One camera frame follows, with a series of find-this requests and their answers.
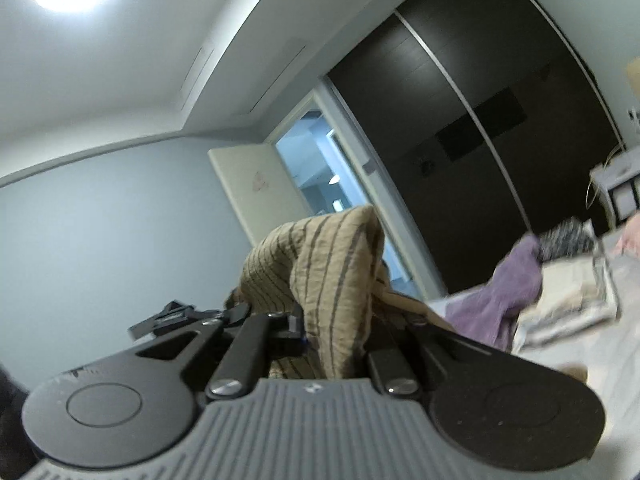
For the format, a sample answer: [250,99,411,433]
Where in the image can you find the tan striped shirt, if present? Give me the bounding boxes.
[226,205,450,379]

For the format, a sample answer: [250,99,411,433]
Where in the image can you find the folded beige striped clothes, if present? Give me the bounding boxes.
[512,256,618,352]

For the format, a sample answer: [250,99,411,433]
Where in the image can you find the purple fleece garment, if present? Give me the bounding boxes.
[446,234,542,351]

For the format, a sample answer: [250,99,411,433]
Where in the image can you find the white open door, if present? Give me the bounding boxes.
[208,143,312,247]

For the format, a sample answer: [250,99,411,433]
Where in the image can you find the dark sliding wardrobe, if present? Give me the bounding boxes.
[328,0,618,294]

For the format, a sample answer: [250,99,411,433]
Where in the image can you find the light pink garment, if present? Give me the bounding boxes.
[614,214,640,259]

